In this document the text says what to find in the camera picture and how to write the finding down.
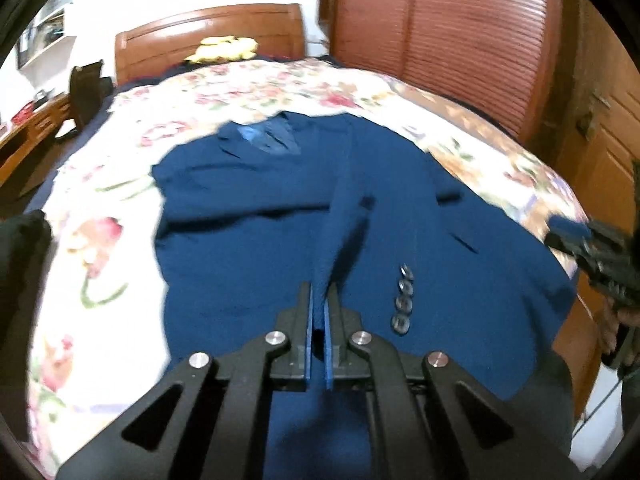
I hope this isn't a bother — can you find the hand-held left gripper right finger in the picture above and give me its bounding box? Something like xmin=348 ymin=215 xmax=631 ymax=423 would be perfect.
xmin=322 ymin=281 xmax=583 ymax=480

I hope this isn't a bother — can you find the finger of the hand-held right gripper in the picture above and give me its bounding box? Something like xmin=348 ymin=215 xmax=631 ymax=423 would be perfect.
xmin=546 ymin=215 xmax=594 ymax=257

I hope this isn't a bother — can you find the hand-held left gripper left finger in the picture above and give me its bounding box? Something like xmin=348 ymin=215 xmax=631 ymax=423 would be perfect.
xmin=55 ymin=281 xmax=315 ymax=480

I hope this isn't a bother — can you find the navy blue suit jacket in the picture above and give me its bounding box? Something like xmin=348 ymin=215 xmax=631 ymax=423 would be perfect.
xmin=150 ymin=110 xmax=581 ymax=480

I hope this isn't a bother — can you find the person's right hand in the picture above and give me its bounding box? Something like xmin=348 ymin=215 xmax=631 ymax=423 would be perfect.
xmin=597 ymin=302 xmax=623 ymax=358

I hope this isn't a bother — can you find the wooden door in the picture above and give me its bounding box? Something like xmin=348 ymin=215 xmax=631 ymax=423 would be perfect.
xmin=550 ymin=10 xmax=640 ymax=241

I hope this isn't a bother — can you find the floral blanket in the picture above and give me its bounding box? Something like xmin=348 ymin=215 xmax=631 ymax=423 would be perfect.
xmin=25 ymin=57 xmax=591 ymax=476

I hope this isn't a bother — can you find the wooden slatted wardrobe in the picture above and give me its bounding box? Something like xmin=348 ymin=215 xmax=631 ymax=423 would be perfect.
xmin=320 ymin=0 xmax=566 ymax=146

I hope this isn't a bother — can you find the black cloth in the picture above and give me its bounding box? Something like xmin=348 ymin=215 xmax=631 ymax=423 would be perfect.
xmin=0 ymin=210 xmax=53 ymax=441

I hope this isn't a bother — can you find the yellow plush toy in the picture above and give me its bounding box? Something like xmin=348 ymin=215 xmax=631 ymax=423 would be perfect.
xmin=187 ymin=35 xmax=258 ymax=64

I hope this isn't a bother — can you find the wooden bed headboard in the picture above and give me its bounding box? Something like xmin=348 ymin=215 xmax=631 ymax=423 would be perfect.
xmin=114 ymin=3 xmax=307 ymax=86

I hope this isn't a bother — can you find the dark wooden chair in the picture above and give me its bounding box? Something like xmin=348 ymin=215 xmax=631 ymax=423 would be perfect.
xmin=55 ymin=60 xmax=113 ymax=141

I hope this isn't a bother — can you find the wooden desk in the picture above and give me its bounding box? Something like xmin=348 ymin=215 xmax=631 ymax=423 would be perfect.
xmin=0 ymin=92 xmax=73 ymax=181

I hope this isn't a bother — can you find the white wall shelf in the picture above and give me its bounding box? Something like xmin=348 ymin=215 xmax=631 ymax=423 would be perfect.
xmin=15 ymin=0 xmax=81 ymax=71

